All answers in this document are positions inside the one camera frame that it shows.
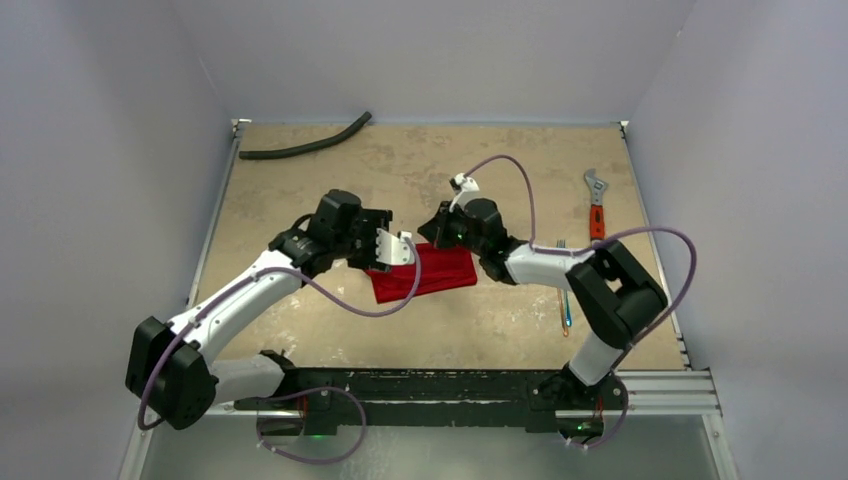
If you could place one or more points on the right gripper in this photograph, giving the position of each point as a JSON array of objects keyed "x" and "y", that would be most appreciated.
[{"x": 436, "y": 225}]

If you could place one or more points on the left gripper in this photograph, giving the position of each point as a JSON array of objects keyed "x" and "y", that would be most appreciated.
[{"x": 371, "y": 221}]

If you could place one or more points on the red cloth napkin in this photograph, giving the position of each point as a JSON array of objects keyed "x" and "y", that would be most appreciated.
[{"x": 442, "y": 270}]

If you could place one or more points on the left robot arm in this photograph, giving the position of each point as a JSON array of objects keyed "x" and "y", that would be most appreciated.
[{"x": 174, "y": 366}]

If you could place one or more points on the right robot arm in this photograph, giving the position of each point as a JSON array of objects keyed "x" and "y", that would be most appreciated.
[{"x": 617, "y": 296}]

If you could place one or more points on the gold fork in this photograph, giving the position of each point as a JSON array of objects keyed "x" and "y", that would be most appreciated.
[{"x": 564, "y": 312}]

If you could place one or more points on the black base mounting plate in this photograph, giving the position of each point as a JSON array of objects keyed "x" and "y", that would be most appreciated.
[{"x": 537, "y": 401}]

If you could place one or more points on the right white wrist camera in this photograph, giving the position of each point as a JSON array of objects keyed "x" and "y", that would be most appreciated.
[{"x": 465, "y": 190}]

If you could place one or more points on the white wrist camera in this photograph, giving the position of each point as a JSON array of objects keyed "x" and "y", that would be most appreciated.
[
  {"x": 395, "y": 249},
  {"x": 465, "y": 190}
]

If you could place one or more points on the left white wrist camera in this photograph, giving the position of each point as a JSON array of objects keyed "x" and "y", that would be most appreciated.
[{"x": 395, "y": 249}]

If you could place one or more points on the adjustable wrench orange handle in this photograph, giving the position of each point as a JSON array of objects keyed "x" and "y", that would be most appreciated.
[{"x": 597, "y": 187}]

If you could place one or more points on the aluminium frame rail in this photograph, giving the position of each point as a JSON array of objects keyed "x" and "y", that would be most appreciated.
[{"x": 173, "y": 366}]

